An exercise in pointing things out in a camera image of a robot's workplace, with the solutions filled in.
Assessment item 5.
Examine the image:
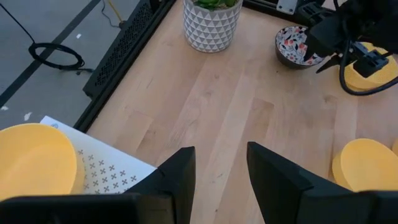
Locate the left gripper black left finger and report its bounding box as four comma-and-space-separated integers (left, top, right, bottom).
0, 146, 197, 224

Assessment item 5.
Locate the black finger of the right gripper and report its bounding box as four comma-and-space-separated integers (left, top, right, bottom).
353, 42, 390, 78
316, 54, 343, 73

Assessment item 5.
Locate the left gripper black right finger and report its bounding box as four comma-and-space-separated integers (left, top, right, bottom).
247, 141, 398, 224

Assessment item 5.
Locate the yellow plastic mini bowl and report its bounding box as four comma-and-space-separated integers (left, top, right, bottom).
343, 42, 398, 93
331, 138, 398, 192
0, 123, 85, 202

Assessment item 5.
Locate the black bowl with floral interior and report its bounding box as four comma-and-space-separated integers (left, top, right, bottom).
274, 26, 326, 70

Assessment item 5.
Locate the white perforated metal shelf rack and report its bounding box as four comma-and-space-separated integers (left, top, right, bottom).
40, 115, 157, 195

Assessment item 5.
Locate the green plant in patterned pot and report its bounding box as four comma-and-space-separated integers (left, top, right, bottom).
182, 0, 244, 54

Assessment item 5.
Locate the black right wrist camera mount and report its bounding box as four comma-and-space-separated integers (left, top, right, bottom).
306, 15, 352, 60

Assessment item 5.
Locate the silver metal bracket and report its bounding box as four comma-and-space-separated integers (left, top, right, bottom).
275, 0, 299, 16

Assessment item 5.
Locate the black coiled floor cable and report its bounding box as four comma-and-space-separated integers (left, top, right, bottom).
0, 2, 94, 75

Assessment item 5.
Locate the yellow floor cable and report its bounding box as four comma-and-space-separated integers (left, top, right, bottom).
107, 0, 124, 25

